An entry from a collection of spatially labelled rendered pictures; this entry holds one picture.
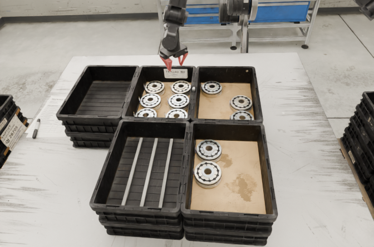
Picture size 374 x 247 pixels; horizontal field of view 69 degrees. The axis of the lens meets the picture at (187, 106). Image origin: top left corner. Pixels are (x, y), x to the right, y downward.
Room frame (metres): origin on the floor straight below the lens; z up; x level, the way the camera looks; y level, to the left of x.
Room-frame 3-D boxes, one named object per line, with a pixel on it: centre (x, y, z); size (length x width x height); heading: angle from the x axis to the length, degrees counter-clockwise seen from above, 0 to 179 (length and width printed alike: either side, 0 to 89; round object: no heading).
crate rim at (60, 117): (1.06, 0.41, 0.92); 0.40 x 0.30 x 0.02; 172
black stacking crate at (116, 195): (0.62, 0.17, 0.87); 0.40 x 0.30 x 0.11; 172
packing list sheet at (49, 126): (1.13, 0.74, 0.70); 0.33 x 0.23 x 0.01; 175
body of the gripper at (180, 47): (1.00, 0.04, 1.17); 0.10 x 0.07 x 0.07; 126
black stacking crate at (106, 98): (1.06, 0.41, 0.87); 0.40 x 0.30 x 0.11; 172
